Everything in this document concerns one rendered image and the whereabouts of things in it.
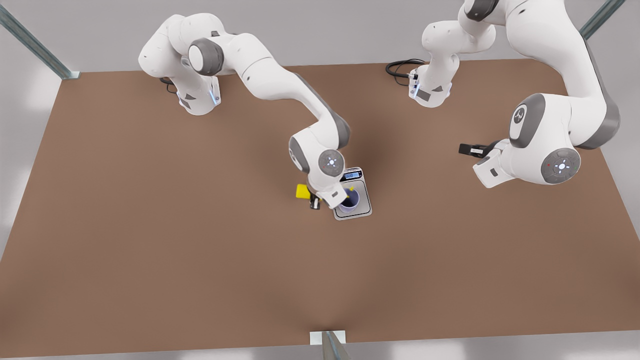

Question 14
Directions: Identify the pale purple cup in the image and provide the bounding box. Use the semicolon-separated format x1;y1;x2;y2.
338;187;361;210

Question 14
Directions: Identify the grey digital kitchen scale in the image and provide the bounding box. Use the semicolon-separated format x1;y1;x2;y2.
332;167;373;221

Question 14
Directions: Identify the silver frame post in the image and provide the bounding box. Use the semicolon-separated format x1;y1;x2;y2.
579;0;627;41
309;330;352;360
0;4;81;80

